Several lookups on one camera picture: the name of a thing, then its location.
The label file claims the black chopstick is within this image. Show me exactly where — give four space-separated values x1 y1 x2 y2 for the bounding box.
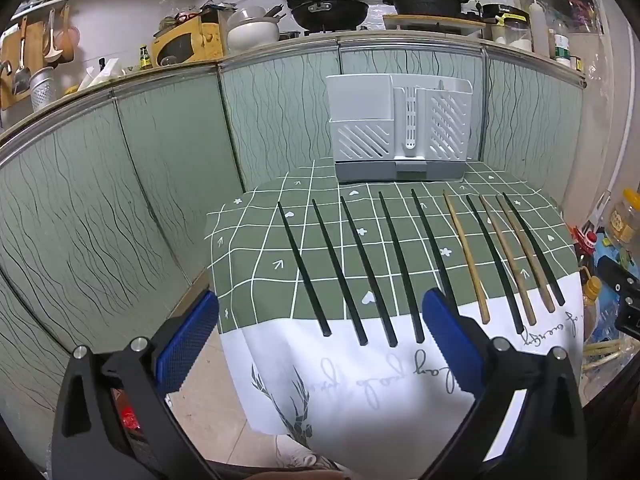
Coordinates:
378 192 425 344
465 195 524 335
502 193 565 306
277 202 332 337
410 188 458 308
311 200 369 346
341 197 398 348

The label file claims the wooden chopstick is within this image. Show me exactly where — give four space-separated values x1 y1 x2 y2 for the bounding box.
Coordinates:
442 192 490 324
480 195 537 326
497 195 555 313

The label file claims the yellow cap oil bottle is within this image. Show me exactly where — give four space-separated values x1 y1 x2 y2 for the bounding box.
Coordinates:
582 275 602 339

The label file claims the yellow lid plastic jar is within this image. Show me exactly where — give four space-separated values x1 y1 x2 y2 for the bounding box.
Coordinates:
605 188 640 246

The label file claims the green label jar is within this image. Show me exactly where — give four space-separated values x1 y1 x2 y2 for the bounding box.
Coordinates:
553 34 570 67

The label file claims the white squeeze bottle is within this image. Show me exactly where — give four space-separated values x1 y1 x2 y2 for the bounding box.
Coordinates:
529 0 550 58

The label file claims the green checked tablecloth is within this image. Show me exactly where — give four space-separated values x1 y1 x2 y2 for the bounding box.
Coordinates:
204 158 584 478

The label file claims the glass sugar jar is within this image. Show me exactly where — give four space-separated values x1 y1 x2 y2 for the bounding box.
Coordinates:
491 13 533 52

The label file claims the white grey utensil holder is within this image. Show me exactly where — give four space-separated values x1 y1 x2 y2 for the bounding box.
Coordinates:
326 74 473 184

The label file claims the wooden cutting board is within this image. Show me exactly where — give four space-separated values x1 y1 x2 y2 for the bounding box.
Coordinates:
383 14 486 35

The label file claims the black cooking pot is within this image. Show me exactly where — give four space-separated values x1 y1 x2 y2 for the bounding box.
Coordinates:
390 0 472 18

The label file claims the metal perforated utensil cup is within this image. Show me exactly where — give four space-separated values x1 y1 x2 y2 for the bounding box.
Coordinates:
29 66 58 112

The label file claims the green glass bottle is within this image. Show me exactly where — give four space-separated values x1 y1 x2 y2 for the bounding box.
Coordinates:
139 44 153 70

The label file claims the black frying pan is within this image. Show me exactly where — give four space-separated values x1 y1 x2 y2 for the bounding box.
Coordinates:
291 0 369 32

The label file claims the yellow microwave oven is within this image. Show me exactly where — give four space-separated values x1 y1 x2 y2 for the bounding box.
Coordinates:
151 12 224 66

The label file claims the white rice cooker pot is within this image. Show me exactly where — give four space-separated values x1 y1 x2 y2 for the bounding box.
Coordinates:
226 6 281 54

